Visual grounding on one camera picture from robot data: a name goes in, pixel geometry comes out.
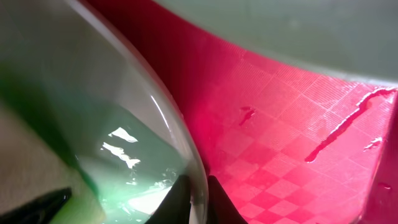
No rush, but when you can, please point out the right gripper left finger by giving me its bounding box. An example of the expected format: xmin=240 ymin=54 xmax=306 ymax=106
xmin=145 ymin=175 xmax=191 ymax=224

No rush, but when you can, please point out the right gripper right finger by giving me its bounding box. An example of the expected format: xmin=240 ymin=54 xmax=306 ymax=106
xmin=206 ymin=175 xmax=248 ymax=224

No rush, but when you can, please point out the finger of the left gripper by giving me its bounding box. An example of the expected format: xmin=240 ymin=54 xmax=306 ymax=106
xmin=1 ymin=188 xmax=72 ymax=224

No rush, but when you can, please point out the green yellow sponge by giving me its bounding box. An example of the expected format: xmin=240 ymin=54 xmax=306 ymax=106
xmin=1 ymin=62 xmax=106 ymax=223

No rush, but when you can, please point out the white plate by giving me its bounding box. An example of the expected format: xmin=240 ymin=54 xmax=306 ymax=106
xmin=159 ymin=0 xmax=397 ymax=85
xmin=1 ymin=1 xmax=208 ymax=223

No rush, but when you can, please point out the red plastic tray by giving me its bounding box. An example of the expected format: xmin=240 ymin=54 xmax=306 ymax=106
xmin=90 ymin=0 xmax=397 ymax=223

